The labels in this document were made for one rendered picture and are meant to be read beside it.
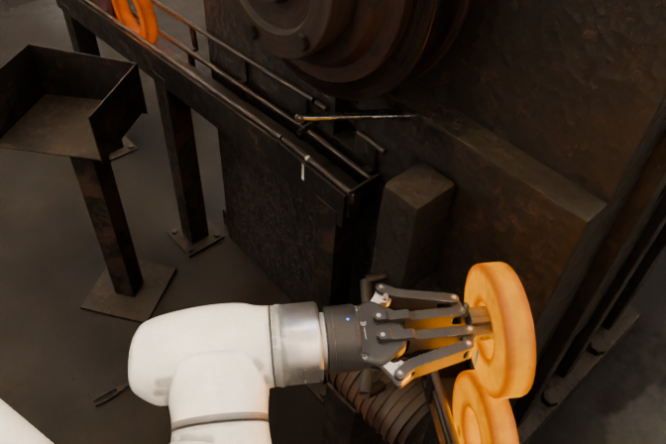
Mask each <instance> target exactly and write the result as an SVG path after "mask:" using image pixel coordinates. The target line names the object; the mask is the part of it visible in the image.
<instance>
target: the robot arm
mask: <svg viewBox="0 0 666 444"><path fill-rule="evenodd" d="M388 306H389V307H393V308H400V309H401V310H392V309H389V308H388ZM408 309H410V310H415V311H409V310H408ZM465 323H466V325H464V324H465ZM488 340H494V333H493V326H492V321H491V318H490V315H489V312H488V309H487V307H486V306H476V307H470V305H469V304H468V303H467V302H463V304H462V303H461V302H460V301H459V296H458V295H457V294H454V293H444V292H433V291H422V290H412V289H401V288H394V287H391V286H389V285H386V284H384V283H381V282H380V283H378V284H377V285H376V292H375V294H374V296H373V298H372V300H371V301H365V302H364V303H362V304H360V305H353V304H340V305H331V306H323V308H322V312H318V307H317V304H316V302H314V301H308V302H299V303H289V304H274V305H271V306H269V305H265V306H259V305H251V304H247V303H219V304H209V305H203V306H197V307H192V308H187V309H182V310H179V311H174V312H170V313H167V314H163V315H160V316H157V317H155V318H152V319H150V320H148V321H146V322H144V323H143V324H142V325H141V326H140V327H139V328H138V329H137V331H136V333H135V335H134V337H133V339H132V342H131V347H130V352H129V361H128V379H129V384H130V388H131V390H132V391H133V393H135V394H136V395H137V396H139V397H140V398H142V399H144V400H145V401H147V402H149V403H152V404H154V405H159V406H164V405H168V408H169V414H170V422H171V439H170V443H169V444H272V440H271V434H270V427H269V396H270V389H271V388H275V387H276V385H277V387H281V388H284V387H286V386H294V385H303V384H312V383H320V382H322V381H323V380H324V370H327V369H328V372H329V375H332V374H341V373H350V372H358V371H360V370H363V369H371V370H374V371H377V372H381V371H384V372H385V373H386V374H387V375H388V376H389V377H390V378H391V379H392V380H393V382H392V385H393V387H394V388H396V389H402V388H403V387H404V386H405V385H406V384H408V383H409V382H410V381H411V380H412V379H415V378H418V377H420V376H423V375H426V374H429V373H432V372H434V371H437V370H440V369H443V368H446V367H448V366H451V365H454V364H457V363H460V362H462V361H465V360H468V359H470V357H471V354H472V351H473V348H474V343H475V342H480V341H488ZM437 348H439V349H437ZM427 349H437V350H434V351H431V352H428V353H425V354H422V355H419V356H416V357H414V358H411V359H409V360H407V361H406V362H403V361H399V362H396V363H394V361H395V360H396V359H397V358H399V357H400V356H401V355H402V354H410V353H413V352H414V351H418V350H427ZM0 444H55V443H53V442H52V441H51V440H50V439H48V438H47V437H46V436H45V435H44V434H43V433H41V432H40V431H39V430H38V429H37V428H35V427H34V426H33V425H32V424H31V423H29V422H28V421H27V420H26V419H25V418H23V417H22V416H21V415H20V414H19V413H17V412H16V411H15V410H14V409H13V408H12V407H10V406H9V405H8V404H7V403H6V402H4V401H3V400H2V399H1V398H0Z"/></svg>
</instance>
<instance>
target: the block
mask: <svg viewBox="0 0 666 444"><path fill-rule="evenodd" d="M454 190H455V184H454V182H453V181H452V180H451V179H449V178H448V177H446V176H445V175H444V174H442V173H441V172H439V171H438V170H436V169H435V168H434V167H432V166H430V165H429V164H427V163H424V162H422V163H418V164H417V165H415V166H413V167H411V168H409V169H408V170H406V171H405V172H403V173H401V174H400V175H398V176H396V177H395V178H393V179H392V180H390V181H388V182H387V184H386V185H385V187H384V189H383V196H382V203H381V210H380V217H379V224H378V230H377V237H376V243H375V250H374V257H373V264H372V273H374V272H379V271H385V272H386V273H387V276H388V279H387V280H386V281H382V283H384V284H386V285H389V286H391V287H394V288H401V289H413V288H414V287H416V286H417V285H418V284H419V283H421V282H422V281H423V280H425V279H426V278H428V277H429V276H430V275H432V273H433V271H434V267H435V263H436V259H437V255H438V251H439V248H440V244H441V240H442V236H443V232H444V228H445V225H446V221H447V217H448V213H449V209H450V205H451V202H452V198H453V194H454Z"/></svg>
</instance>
